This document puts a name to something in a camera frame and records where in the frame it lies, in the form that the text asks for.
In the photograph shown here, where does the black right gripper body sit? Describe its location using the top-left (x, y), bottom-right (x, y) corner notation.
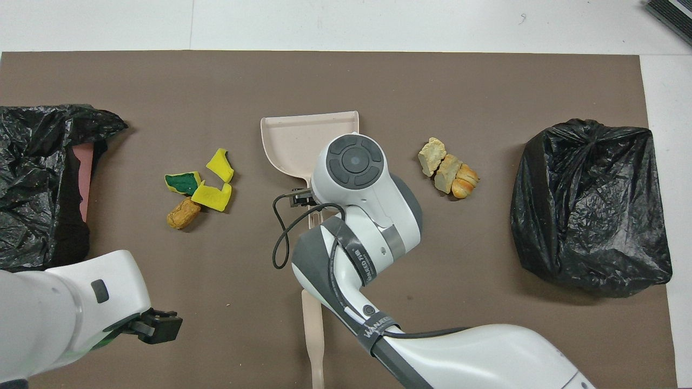
top-left (291, 187), bottom-right (316, 209)

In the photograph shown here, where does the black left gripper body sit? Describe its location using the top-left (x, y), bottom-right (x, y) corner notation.
top-left (102, 312), bottom-right (155, 340)

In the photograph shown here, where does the green and yellow sponge piece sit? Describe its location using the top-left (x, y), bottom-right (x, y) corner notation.
top-left (164, 171), bottom-right (202, 197)

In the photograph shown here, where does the pale stone chunk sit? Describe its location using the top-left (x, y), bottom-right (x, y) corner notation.
top-left (417, 137), bottom-right (448, 178)

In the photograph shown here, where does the notched yellow sponge piece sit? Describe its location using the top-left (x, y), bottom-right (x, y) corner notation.
top-left (191, 180), bottom-right (233, 213)

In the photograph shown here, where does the grey-green stone chunk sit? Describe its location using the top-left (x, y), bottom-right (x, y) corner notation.
top-left (434, 154), bottom-right (463, 195)

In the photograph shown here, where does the curved yellow sponge piece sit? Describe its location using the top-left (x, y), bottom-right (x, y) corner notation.
top-left (206, 148), bottom-right (235, 184)

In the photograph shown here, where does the beige plastic dustpan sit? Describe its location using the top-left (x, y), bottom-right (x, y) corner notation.
top-left (261, 111), bottom-right (360, 234)

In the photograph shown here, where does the brown table mat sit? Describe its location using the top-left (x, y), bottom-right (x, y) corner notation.
top-left (0, 50), bottom-right (679, 389)

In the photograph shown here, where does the beige hand brush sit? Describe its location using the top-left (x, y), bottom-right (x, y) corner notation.
top-left (301, 289), bottom-right (326, 389)

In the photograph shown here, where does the dark ribbed device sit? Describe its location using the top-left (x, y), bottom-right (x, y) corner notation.
top-left (643, 0), bottom-right (692, 46)

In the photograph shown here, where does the pink bin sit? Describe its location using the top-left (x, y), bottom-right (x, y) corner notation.
top-left (72, 143), bottom-right (95, 223)

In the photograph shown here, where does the black trash bag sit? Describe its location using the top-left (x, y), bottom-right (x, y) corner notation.
top-left (510, 119), bottom-right (674, 299)
top-left (0, 104), bottom-right (129, 272)

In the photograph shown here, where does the golden croissant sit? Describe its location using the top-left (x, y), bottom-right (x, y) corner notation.
top-left (451, 164), bottom-right (481, 200)

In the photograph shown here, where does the brown bread roll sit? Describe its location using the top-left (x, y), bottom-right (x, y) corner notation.
top-left (167, 197), bottom-right (202, 230)

